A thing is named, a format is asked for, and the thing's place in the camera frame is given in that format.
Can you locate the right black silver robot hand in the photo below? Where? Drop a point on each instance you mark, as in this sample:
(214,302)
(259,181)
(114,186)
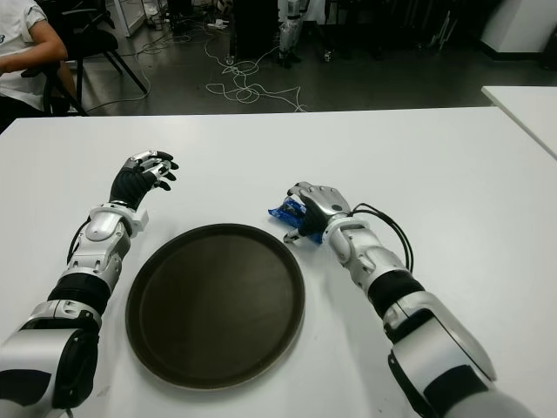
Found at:
(324,204)

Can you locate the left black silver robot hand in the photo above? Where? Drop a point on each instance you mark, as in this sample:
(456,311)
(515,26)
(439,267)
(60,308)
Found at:
(128,185)

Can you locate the blue Oreo cookie packet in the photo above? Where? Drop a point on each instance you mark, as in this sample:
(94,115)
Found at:
(283,212)

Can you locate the left silver black robot arm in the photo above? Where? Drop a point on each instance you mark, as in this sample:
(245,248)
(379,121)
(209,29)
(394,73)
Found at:
(100,228)

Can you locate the right silver black robot arm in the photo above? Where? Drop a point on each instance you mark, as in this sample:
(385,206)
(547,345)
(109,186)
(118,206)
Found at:
(435,348)

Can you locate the black armrest chair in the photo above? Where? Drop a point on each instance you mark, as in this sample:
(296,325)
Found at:
(52,87)

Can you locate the dark brown round tray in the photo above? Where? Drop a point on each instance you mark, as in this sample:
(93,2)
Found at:
(213,305)

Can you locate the black office chair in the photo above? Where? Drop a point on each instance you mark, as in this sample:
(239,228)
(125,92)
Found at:
(95,41)

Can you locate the black robot support stand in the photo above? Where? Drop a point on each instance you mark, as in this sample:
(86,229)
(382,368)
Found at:
(326,39)

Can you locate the white low cabinet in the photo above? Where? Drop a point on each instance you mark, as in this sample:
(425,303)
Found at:
(130,17)

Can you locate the silver humanoid robot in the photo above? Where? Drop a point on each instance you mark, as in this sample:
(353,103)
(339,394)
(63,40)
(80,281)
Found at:
(289,30)

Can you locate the person in white shirt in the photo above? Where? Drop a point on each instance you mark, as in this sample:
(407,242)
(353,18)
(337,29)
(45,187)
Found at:
(17,43)

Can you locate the white power strip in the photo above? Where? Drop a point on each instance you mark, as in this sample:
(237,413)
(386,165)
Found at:
(217,24)

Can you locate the black cabinet on casters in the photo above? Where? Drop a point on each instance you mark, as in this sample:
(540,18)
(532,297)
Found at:
(257,26)

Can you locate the black metal-legged chairs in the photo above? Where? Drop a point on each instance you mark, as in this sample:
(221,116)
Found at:
(444,26)

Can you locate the white side table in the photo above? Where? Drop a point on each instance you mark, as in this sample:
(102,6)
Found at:
(531,109)

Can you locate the white black-based cabinet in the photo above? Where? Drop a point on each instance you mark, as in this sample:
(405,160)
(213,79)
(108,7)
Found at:
(522,26)

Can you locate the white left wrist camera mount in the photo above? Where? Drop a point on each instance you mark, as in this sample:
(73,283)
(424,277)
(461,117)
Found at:
(140,223)

